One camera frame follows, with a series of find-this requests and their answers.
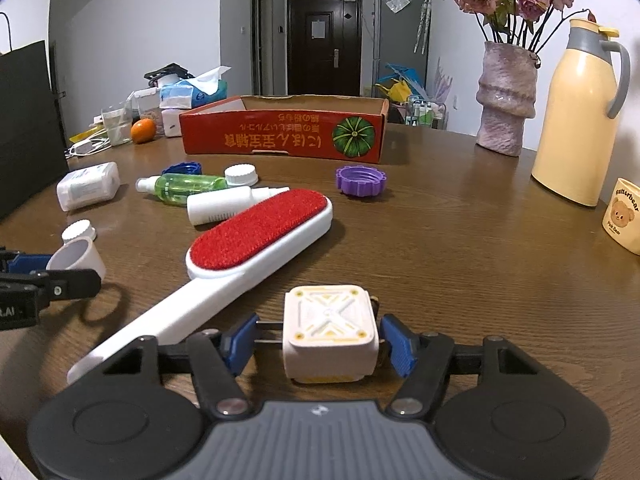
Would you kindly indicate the clear glass cup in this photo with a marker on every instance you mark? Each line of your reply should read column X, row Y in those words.
column 117, row 121

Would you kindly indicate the grey refrigerator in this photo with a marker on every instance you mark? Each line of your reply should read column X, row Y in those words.
column 399, row 39

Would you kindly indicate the dried pink roses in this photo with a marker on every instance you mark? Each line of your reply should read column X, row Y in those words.
column 520, row 22

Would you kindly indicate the blue jar lid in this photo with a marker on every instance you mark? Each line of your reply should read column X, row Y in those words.
column 189, row 168

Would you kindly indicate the dark wooden door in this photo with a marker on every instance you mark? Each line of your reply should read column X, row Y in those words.
column 324, row 47

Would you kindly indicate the purple jar lid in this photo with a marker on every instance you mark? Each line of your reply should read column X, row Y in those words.
column 360, row 181

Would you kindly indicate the red white lint brush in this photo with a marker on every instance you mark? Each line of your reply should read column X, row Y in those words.
column 224, row 263

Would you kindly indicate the orange fruit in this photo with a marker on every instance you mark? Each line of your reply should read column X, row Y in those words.
column 143, row 131

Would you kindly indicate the blue tissue pack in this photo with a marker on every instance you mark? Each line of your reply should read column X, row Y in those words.
column 187, row 94

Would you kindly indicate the white ribbed bottle cap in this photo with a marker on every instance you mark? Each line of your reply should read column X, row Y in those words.
column 241, row 175

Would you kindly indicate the orange cardboard box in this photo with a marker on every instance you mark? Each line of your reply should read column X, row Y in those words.
column 329, row 127

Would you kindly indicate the small white ribbed cap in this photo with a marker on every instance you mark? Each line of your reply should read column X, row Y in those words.
column 79, row 228

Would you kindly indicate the yellow thermos jug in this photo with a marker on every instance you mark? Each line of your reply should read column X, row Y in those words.
column 588, row 90

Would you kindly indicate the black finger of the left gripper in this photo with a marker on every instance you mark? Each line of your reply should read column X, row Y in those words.
column 27, row 287

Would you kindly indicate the black monitor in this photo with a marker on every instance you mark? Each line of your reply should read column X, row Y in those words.
column 32, row 147

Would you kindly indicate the white small cup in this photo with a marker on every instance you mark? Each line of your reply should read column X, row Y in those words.
column 78, row 254

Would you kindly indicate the pink textured vase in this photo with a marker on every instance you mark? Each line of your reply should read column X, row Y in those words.
column 507, row 93

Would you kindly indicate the white square charger block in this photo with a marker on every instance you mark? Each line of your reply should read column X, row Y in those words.
column 329, row 334

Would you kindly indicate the yellow bear mug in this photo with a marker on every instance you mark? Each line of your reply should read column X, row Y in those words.
column 622, row 217

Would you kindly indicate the green spray bottle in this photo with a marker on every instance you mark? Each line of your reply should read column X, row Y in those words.
column 174, row 189

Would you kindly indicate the white rectangular container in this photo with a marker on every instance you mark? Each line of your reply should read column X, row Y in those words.
column 88, row 186

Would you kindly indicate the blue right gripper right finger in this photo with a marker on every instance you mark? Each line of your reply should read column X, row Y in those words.
column 403, row 343

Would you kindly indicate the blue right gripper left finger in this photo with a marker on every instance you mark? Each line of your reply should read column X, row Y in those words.
column 237, row 344

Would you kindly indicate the white spray bottle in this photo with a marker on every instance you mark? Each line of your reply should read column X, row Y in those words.
column 221, row 205

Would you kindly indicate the metal trolley rack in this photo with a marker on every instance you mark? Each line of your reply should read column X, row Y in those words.
column 420, row 112

